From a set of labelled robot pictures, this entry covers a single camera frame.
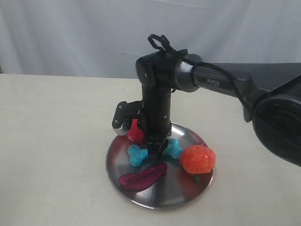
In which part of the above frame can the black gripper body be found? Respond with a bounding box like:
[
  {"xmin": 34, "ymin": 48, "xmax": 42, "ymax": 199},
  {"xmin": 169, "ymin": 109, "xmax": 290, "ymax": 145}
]
[{"xmin": 142, "ymin": 86, "xmax": 171, "ymax": 144}]

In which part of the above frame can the teal toy bone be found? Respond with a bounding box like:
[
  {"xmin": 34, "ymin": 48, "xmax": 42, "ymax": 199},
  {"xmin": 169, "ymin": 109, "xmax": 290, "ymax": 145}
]
[{"xmin": 127, "ymin": 138, "xmax": 183, "ymax": 167}]

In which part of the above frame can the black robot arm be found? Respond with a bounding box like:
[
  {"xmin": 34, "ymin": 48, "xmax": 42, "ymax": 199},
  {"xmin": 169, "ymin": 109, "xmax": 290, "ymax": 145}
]
[{"xmin": 135, "ymin": 51, "xmax": 301, "ymax": 165}]

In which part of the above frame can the red toy apple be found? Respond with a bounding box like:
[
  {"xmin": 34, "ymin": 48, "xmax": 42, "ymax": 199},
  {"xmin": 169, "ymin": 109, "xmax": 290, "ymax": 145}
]
[{"xmin": 127, "ymin": 119, "xmax": 144, "ymax": 145}]

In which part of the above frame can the orange toy strawberry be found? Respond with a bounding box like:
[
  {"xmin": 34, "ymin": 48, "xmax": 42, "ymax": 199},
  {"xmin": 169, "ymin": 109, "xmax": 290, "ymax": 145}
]
[{"xmin": 179, "ymin": 145, "xmax": 216, "ymax": 185}]

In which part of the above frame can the purple toy sweet potato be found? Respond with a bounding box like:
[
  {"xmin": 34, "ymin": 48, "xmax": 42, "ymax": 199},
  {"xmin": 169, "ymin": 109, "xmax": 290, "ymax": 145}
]
[{"xmin": 118, "ymin": 162, "xmax": 167, "ymax": 191}]

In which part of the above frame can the round stainless steel plate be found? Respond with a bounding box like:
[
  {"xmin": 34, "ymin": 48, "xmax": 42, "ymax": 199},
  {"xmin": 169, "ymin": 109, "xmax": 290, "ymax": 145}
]
[{"xmin": 106, "ymin": 136, "xmax": 214, "ymax": 209}]

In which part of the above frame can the white backdrop cloth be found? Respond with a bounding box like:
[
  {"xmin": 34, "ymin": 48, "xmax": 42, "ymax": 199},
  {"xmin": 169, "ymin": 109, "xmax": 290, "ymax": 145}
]
[{"xmin": 0, "ymin": 0, "xmax": 301, "ymax": 78}]

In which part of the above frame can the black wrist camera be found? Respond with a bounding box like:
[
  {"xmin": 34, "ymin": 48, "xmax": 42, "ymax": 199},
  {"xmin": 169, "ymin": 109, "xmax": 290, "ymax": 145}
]
[{"xmin": 111, "ymin": 100, "xmax": 142, "ymax": 136}]

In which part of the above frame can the black cable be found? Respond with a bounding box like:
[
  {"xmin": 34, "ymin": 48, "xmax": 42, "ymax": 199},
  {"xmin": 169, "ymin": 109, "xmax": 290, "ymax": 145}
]
[{"xmin": 147, "ymin": 34, "xmax": 256, "ymax": 121}]

